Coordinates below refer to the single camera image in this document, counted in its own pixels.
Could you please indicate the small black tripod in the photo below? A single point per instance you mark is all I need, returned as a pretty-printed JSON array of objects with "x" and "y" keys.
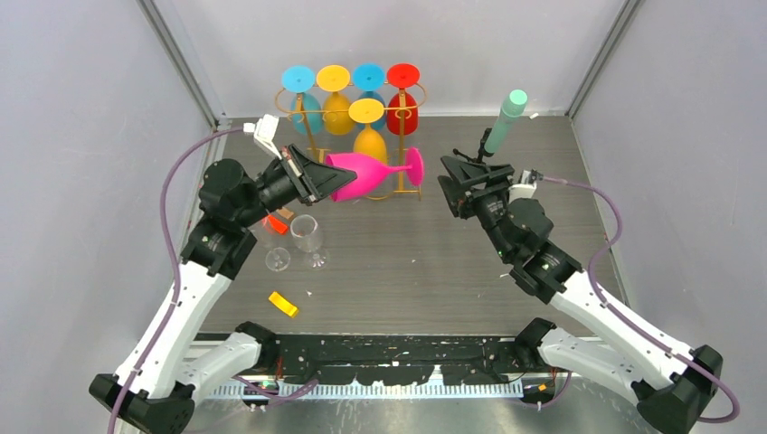
[{"x": 479, "y": 153}]

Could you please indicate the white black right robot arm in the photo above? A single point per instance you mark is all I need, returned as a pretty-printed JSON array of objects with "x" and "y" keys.
[{"x": 668, "y": 381}]

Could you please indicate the mint green bottle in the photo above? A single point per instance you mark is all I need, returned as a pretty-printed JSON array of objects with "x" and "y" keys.
[{"x": 512, "y": 108}]

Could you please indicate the yellow wine glass back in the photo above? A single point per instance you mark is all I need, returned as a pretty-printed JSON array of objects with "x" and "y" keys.
[{"x": 333, "y": 79}]

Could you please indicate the red wine glass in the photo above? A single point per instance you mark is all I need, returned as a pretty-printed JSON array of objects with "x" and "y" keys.
[{"x": 402, "y": 114}]

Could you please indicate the aluminium frame rail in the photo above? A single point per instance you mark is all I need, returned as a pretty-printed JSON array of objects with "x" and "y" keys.
[{"x": 433, "y": 388}]

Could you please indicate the gold wire glass rack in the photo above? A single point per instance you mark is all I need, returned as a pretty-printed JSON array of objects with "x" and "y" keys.
[{"x": 283, "y": 101}]

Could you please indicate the clear wine glass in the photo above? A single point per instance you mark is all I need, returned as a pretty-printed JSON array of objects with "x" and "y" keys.
[
  {"x": 308, "y": 238},
  {"x": 277, "y": 258}
]

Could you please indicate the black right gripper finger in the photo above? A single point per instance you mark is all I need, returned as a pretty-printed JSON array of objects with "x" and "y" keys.
[
  {"x": 466, "y": 183},
  {"x": 453, "y": 194}
]

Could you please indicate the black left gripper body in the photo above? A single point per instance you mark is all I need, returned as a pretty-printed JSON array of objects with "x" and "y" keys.
[{"x": 302, "y": 183}]

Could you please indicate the yellow wine glass front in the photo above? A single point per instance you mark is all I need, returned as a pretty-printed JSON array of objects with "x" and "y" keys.
[{"x": 369, "y": 141}]

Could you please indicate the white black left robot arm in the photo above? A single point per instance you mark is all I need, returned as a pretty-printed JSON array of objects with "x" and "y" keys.
[{"x": 155, "y": 390}]

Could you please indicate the tan wooden block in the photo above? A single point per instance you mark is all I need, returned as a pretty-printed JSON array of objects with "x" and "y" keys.
[{"x": 286, "y": 214}]

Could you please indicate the yellow wine glass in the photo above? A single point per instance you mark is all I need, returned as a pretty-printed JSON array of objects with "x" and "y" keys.
[
  {"x": 369, "y": 141},
  {"x": 333, "y": 79}
]

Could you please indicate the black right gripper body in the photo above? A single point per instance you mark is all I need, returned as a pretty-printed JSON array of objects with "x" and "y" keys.
[{"x": 468, "y": 205}]

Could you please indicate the pink wine glass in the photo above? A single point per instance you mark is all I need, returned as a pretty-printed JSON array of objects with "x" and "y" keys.
[{"x": 370, "y": 172}]

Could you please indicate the blue wine glass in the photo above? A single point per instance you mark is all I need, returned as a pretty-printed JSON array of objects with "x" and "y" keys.
[
  {"x": 305, "y": 109},
  {"x": 369, "y": 78}
]

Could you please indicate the orange red block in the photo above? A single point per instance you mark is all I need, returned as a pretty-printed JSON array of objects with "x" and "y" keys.
[{"x": 276, "y": 225}]

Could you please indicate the yellow block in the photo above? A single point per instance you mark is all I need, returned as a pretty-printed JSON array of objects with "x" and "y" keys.
[{"x": 283, "y": 305}]

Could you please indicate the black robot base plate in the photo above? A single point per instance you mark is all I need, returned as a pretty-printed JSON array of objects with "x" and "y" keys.
[{"x": 399, "y": 360}]

